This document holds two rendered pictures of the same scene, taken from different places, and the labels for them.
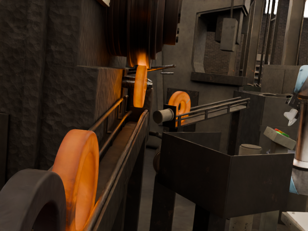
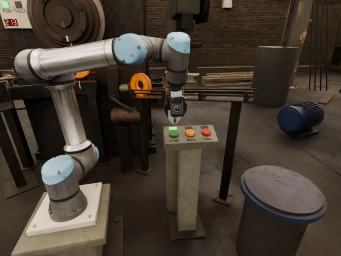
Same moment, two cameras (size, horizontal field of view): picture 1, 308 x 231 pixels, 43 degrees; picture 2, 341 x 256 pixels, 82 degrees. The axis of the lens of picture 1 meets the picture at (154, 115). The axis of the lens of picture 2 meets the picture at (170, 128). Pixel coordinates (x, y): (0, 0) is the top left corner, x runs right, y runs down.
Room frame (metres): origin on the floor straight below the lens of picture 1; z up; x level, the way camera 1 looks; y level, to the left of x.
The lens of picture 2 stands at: (1.91, -1.48, 0.99)
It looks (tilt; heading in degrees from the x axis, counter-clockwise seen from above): 24 degrees down; 81
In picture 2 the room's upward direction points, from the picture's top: straight up
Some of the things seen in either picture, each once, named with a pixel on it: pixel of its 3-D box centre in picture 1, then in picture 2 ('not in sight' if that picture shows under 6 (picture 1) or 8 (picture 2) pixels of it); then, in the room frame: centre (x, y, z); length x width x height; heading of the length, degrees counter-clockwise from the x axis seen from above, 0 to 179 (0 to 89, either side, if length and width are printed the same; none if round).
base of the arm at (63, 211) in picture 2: not in sight; (66, 199); (1.57, -0.79, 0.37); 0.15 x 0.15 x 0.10
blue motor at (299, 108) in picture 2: not in sight; (303, 117); (3.74, 0.38, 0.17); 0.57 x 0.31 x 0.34; 17
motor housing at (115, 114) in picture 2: (163, 200); (129, 140); (1.80, -0.09, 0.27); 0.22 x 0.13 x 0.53; 177
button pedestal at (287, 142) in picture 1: (273, 185); (188, 184); (2.12, -0.70, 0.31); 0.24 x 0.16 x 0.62; 177
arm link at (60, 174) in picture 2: not in sight; (61, 175); (1.57, -0.77, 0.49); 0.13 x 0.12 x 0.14; 69
